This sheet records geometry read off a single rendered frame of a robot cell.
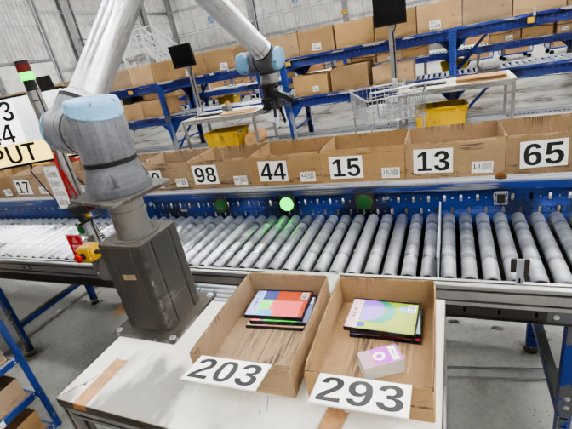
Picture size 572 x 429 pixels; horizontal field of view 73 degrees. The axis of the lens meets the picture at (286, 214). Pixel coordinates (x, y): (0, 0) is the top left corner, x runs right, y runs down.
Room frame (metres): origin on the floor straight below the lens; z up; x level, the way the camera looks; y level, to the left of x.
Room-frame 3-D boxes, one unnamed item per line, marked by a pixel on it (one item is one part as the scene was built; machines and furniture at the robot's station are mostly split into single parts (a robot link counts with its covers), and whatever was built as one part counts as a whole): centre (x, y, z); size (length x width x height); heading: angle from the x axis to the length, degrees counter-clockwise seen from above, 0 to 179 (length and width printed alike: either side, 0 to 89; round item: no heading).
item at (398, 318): (0.87, -0.21, 0.79); 0.19 x 0.14 x 0.02; 62
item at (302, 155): (2.01, -0.10, 0.96); 0.39 x 0.29 x 0.17; 65
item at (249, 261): (1.60, 0.11, 0.72); 0.52 x 0.05 x 0.05; 155
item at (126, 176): (1.14, 0.48, 1.27); 0.19 x 0.19 x 0.10
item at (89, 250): (1.60, 0.89, 0.84); 0.15 x 0.09 x 0.07; 65
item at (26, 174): (2.85, 1.67, 0.96); 0.39 x 0.29 x 0.17; 64
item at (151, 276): (1.14, 0.48, 0.91); 0.26 x 0.26 x 0.33; 64
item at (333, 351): (0.78, -0.17, 0.80); 0.38 x 0.28 x 0.10; 156
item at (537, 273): (1.16, -0.82, 0.72); 0.52 x 0.05 x 0.05; 155
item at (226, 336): (0.92, 0.11, 0.80); 0.38 x 0.28 x 0.10; 156
